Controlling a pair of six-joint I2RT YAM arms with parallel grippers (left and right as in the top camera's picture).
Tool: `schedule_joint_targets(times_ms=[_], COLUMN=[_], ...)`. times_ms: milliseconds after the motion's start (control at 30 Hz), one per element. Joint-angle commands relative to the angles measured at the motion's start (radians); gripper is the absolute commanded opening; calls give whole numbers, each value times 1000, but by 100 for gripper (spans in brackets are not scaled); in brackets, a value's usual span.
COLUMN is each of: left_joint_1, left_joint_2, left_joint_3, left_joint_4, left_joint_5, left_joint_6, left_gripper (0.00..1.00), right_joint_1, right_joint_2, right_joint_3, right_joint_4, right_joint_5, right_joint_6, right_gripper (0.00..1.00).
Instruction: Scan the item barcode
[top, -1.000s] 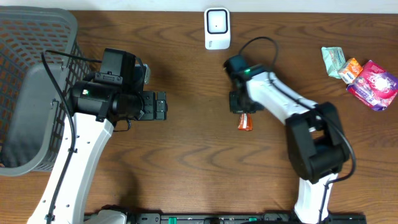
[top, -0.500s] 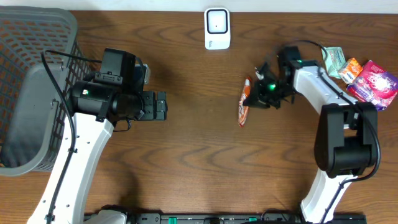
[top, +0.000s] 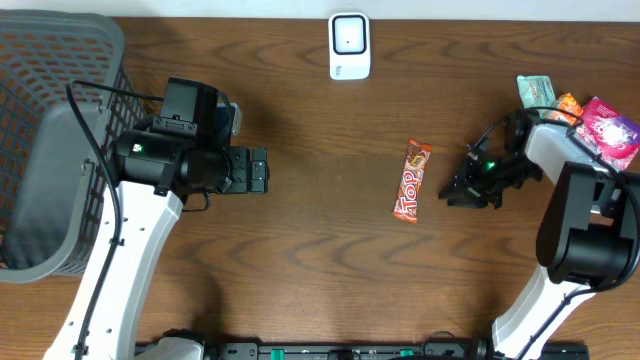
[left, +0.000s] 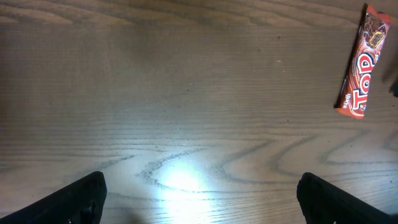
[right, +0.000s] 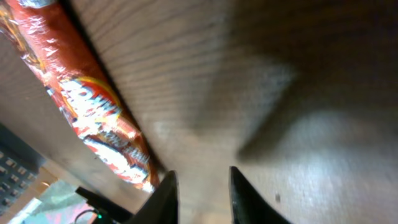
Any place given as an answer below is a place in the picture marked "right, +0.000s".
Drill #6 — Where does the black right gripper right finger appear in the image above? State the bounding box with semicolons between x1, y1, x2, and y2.
229;166;290;224

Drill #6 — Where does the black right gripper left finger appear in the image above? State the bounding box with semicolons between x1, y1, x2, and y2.
123;170;179;224

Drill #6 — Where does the orange snack bar wrapper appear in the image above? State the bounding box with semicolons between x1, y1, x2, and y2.
1;0;159;192

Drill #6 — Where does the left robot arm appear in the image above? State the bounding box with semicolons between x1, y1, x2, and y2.
74;187;134;224

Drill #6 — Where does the grey plastic mesh basket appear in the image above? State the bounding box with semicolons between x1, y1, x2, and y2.
1;125;45;216

